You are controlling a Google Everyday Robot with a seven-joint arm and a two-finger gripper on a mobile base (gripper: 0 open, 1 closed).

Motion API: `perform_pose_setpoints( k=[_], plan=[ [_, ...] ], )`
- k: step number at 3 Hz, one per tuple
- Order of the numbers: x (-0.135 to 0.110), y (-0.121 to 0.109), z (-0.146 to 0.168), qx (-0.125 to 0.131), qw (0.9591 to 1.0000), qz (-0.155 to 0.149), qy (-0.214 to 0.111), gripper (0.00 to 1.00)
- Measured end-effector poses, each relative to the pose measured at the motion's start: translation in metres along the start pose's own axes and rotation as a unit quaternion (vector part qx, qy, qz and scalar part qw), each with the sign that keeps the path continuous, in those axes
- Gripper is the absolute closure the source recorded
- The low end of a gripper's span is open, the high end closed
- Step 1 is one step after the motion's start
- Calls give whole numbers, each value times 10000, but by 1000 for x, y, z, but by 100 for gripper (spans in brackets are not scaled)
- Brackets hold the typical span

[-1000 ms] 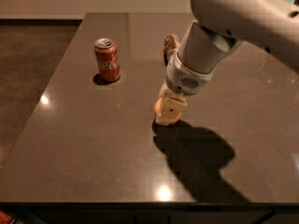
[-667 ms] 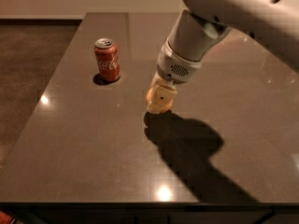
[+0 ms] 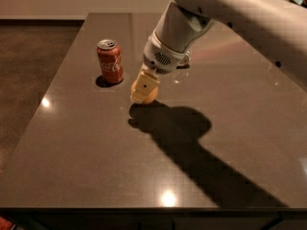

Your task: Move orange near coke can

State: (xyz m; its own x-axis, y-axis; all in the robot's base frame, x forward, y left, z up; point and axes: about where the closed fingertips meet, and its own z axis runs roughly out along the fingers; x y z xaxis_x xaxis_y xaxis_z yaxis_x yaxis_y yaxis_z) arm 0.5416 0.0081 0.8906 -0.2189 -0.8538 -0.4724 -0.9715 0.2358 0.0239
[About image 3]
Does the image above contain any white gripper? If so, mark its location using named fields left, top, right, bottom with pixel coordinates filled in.
left=130, top=2, right=214, bottom=104

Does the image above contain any orange fruit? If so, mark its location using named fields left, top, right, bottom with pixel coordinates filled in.
left=142, top=87, right=158, bottom=104

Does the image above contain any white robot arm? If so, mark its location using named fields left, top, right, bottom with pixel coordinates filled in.
left=131, top=0, right=307, bottom=104

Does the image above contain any silver brown lying can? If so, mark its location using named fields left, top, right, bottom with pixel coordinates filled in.
left=177, top=52, right=191, bottom=69

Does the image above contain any red coke can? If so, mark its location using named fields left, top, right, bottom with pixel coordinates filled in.
left=97, top=38, right=124, bottom=84

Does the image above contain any red object at bottom left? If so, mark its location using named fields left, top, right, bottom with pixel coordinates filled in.
left=0, top=218, right=15, bottom=230

